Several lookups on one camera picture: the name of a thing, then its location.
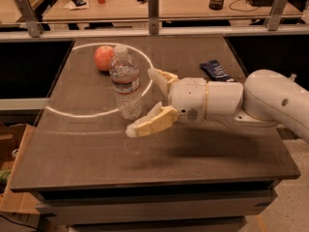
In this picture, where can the middle metal bracket post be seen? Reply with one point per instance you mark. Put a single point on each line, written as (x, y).
(153, 10)

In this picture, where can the metal bracket post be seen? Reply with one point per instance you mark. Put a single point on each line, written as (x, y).
(34, 28)
(272, 22)
(153, 10)

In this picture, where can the red apple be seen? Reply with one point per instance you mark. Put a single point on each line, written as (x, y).
(103, 57)

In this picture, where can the black mesh pen cup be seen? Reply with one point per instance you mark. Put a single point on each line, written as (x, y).
(216, 4)

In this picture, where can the left metal bracket post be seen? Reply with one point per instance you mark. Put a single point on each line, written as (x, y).
(34, 28)

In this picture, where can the clear plastic water bottle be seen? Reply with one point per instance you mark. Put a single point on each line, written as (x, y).
(124, 74)

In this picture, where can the right metal bracket post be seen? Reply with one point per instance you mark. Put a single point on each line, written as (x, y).
(272, 22)

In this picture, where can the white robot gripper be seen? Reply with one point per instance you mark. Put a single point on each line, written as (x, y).
(188, 98)

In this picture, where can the cardboard box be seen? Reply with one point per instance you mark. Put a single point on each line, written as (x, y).
(13, 143)

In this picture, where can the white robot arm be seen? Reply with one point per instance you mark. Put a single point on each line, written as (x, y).
(264, 100)

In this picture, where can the dark blue snack bar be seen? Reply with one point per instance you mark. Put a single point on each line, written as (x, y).
(215, 71)

